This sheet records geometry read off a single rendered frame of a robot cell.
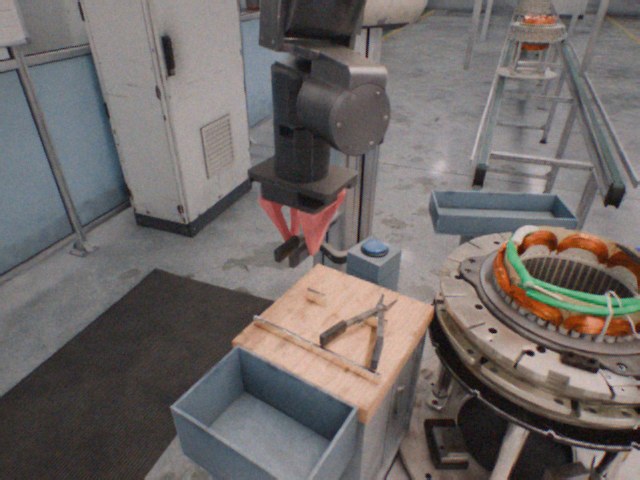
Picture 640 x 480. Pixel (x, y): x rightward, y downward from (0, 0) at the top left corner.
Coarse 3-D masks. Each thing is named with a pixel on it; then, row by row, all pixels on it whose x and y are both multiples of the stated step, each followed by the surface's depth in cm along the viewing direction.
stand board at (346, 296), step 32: (320, 288) 64; (352, 288) 64; (384, 288) 63; (288, 320) 58; (320, 320) 58; (416, 320) 58; (256, 352) 53; (288, 352) 53; (352, 352) 53; (384, 352) 53; (320, 384) 49; (352, 384) 49; (384, 384) 49
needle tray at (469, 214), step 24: (432, 192) 90; (456, 192) 91; (480, 192) 90; (504, 192) 90; (432, 216) 88; (456, 216) 82; (480, 216) 82; (504, 216) 82; (528, 216) 90; (552, 216) 90
